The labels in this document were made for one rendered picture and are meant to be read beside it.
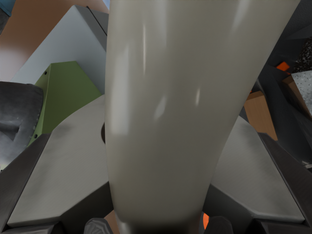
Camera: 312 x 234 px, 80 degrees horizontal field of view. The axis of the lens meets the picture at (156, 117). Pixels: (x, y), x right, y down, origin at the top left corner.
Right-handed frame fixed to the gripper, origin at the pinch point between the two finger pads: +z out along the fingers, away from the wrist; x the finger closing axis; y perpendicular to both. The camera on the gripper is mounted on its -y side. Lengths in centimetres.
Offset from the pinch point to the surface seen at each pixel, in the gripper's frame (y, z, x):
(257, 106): 48, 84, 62
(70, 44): 6, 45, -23
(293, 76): 16, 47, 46
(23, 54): 38, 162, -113
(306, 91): 19, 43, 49
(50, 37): 5, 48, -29
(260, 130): 62, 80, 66
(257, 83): 39, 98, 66
